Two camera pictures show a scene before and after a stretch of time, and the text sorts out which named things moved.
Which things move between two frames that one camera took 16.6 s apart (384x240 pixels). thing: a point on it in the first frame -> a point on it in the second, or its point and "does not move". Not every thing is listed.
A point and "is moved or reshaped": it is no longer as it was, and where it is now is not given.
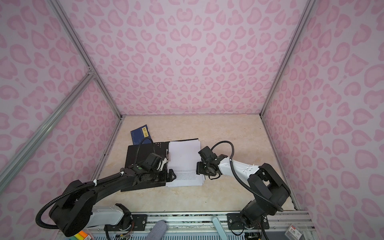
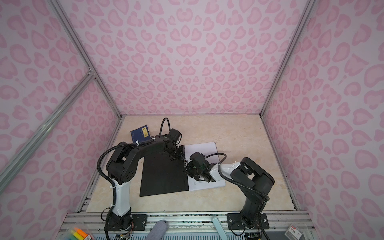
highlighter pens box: (81, 235) does not move
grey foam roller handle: (158, 231) does not move
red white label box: (293, 233) does not move
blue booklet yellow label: (138, 134) does not move
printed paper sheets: (184, 156) is moved or reshaped
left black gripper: (166, 178) -> (181, 156)
